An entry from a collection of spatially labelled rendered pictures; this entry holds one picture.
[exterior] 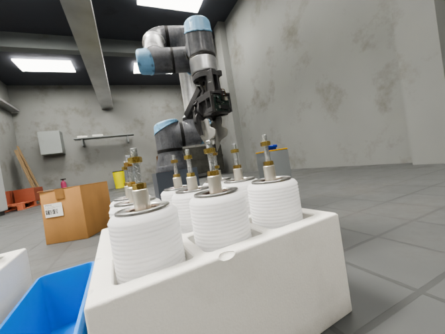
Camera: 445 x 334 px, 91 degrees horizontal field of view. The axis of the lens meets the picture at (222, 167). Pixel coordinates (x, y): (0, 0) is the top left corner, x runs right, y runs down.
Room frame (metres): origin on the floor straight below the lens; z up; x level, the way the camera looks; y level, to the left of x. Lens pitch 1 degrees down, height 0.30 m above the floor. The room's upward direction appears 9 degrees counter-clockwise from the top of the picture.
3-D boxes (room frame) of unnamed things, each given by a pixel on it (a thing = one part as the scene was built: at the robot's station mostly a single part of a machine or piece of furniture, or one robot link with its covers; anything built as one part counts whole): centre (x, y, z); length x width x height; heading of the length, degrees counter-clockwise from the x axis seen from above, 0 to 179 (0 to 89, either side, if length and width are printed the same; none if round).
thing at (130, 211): (0.32, 0.12, 0.25); 0.08 x 0.08 x 0.01
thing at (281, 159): (0.67, -0.15, 0.16); 0.07 x 0.07 x 0.31; 27
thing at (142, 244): (0.32, 0.12, 0.16); 0.10 x 0.10 x 0.18
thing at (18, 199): (4.68, 4.52, 0.21); 1.19 x 0.78 x 0.41; 23
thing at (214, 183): (0.37, 0.02, 0.26); 0.02 x 0.02 x 0.03
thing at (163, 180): (1.03, 0.23, 0.15); 0.18 x 0.18 x 0.30; 23
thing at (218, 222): (0.37, 0.02, 0.16); 0.10 x 0.10 x 0.18
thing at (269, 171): (0.42, -0.09, 0.26); 0.02 x 0.02 x 0.03
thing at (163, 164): (1.03, 0.23, 0.35); 0.15 x 0.15 x 0.10
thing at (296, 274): (0.47, 0.07, 0.09); 0.39 x 0.39 x 0.18; 27
